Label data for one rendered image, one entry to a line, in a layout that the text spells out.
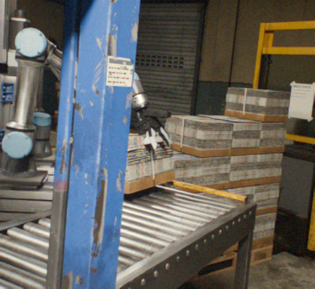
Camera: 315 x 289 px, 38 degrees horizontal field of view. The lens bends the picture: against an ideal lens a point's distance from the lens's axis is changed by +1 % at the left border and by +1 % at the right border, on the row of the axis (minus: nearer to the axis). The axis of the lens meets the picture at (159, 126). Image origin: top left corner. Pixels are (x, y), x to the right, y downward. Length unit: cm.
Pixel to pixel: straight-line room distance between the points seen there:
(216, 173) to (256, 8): 707
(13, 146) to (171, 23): 878
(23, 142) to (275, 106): 201
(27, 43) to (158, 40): 880
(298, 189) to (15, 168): 254
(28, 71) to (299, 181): 265
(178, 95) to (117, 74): 966
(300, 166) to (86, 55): 339
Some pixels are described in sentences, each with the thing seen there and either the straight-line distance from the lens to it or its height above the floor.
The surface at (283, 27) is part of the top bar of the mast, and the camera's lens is 393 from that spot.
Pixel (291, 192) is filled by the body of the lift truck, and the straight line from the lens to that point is 401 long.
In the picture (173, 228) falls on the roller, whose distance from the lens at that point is 161.
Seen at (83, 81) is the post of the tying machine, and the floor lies 130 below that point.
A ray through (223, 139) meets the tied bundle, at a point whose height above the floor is 94.
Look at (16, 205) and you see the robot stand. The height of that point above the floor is 69.
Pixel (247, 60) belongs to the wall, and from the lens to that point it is 970.
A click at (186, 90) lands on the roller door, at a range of 1017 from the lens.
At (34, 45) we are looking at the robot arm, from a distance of 190.
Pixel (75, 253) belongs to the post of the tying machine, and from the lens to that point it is 69.
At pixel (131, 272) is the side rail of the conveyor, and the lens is 125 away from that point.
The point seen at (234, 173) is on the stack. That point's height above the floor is 71.
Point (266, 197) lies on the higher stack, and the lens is 347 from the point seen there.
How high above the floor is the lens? 132
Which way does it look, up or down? 6 degrees down
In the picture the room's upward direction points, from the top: 5 degrees clockwise
